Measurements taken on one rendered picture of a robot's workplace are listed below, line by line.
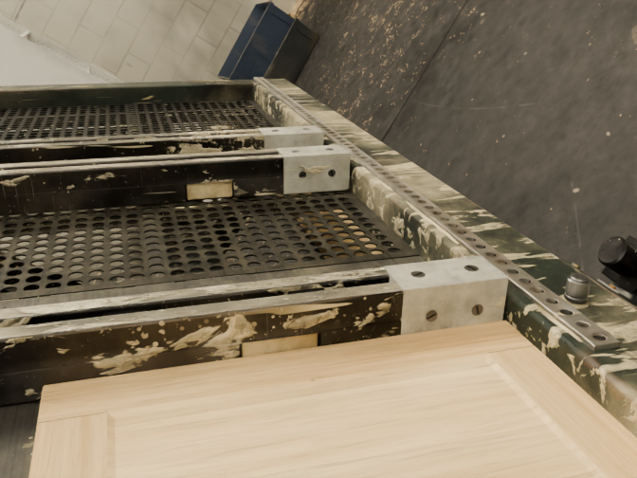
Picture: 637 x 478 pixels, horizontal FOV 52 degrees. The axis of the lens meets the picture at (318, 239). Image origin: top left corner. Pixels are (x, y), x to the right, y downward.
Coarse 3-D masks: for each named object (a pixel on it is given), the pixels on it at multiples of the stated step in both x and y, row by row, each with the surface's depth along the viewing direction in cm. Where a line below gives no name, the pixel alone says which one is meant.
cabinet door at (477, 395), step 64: (64, 384) 61; (128, 384) 61; (192, 384) 61; (256, 384) 61; (320, 384) 62; (384, 384) 62; (448, 384) 62; (512, 384) 62; (576, 384) 62; (64, 448) 53; (128, 448) 53; (192, 448) 54; (256, 448) 54; (320, 448) 54; (384, 448) 54; (448, 448) 54; (512, 448) 54; (576, 448) 54
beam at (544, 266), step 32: (256, 96) 198; (288, 96) 181; (352, 128) 146; (352, 160) 122; (384, 160) 122; (384, 192) 106; (448, 192) 106; (416, 224) 95; (480, 224) 93; (448, 256) 86; (512, 256) 82; (544, 256) 83; (512, 288) 74; (512, 320) 72; (544, 320) 68; (608, 320) 68; (544, 352) 67; (576, 352) 62; (608, 352) 62; (608, 384) 58
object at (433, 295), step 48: (192, 288) 68; (240, 288) 68; (288, 288) 69; (336, 288) 70; (384, 288) 68; (432, 288) 69; (480, 288) 71; (0, 336) 58; (48, 336) 59; (96, 336) 60; (144, 336) 62; (192, 336) 63; (240, 336) 65; (288, 336) 66; (336, 336) 68; (384, 336) 70; (0, 384) 59; (48, 384) 61
